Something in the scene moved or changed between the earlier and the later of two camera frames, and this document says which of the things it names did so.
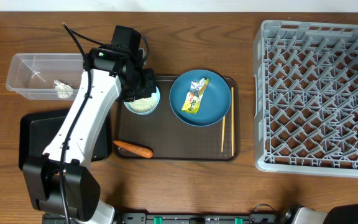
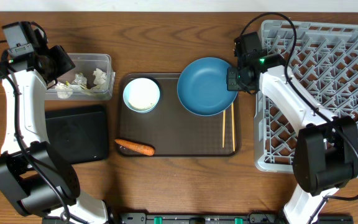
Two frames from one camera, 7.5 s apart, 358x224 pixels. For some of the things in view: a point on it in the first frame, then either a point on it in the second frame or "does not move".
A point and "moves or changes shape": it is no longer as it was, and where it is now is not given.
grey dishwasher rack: (313, 110) does not move
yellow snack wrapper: (194, 96) -> (79, 81)
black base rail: (143, 218) does not move
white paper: (63, 91) does not move
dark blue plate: (214, 102) moves or changes shape
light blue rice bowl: (144, 106) does not move
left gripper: (150, 88) -> (66, 63)
